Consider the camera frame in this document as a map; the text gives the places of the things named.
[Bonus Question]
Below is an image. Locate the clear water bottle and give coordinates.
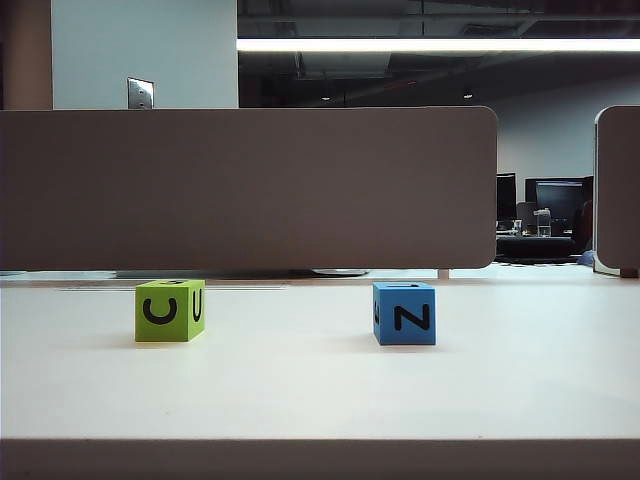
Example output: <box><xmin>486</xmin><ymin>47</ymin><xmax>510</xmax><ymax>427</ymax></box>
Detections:
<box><xmin>532</xmin><ymin>207</ymin><xmax>552</xmax><ymax>238</ymax></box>

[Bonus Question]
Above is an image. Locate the ceiling light strip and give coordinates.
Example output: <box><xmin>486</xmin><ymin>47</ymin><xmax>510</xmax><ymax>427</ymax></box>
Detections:
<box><xmin>236</xmin><ymin>37</ymin><xmax>640</xmax><ymax>53</ymax></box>

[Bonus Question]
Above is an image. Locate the green letter block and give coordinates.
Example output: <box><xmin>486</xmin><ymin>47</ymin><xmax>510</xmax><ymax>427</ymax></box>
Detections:
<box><xmin>134</xmin><ymin>279</ymin><xmax>207</xmax><ymax>344</ymax></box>

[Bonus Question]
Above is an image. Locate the wide black computer monitor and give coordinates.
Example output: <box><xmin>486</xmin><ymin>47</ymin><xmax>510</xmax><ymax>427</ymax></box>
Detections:
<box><xmin>524</xmin><ymin>176</ymin><xmax>595</xmax><ymax>236</ymax></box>

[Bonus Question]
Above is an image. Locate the metal wall plate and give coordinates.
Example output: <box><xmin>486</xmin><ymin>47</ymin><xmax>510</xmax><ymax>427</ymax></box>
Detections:
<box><xmin>126</xmin><ymin>76</ymin><xmax>155</xmax><ymax>111</ymax></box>

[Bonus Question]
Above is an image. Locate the narrow grey desk divider panel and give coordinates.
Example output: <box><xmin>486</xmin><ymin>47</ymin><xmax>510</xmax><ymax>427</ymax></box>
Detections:
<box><xmin>593</xmin><ymin>105</ymin><xmax>640</xmax><ymax>279</ymax></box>

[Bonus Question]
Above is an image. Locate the narrow black computer monitor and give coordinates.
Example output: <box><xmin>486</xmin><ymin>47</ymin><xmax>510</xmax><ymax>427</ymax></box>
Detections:
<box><xmin>496</xmin><ymin>172</ymin><xmax>517</xmax><ymax>222</ymax></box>

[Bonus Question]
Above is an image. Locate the blue letter block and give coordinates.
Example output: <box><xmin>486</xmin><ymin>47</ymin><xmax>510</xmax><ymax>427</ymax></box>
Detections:
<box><xmin>371</xmin><ymin>280</ymin><xmax>437</xmax><ymax>347</ymax></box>

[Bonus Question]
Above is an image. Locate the wide grey desk divider panel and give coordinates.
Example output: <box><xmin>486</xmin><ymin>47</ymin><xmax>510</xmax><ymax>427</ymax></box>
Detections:
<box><xmin>0</xmin><ymin>105</ymin><xmax>499</xmax><ymax>272</ymax></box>

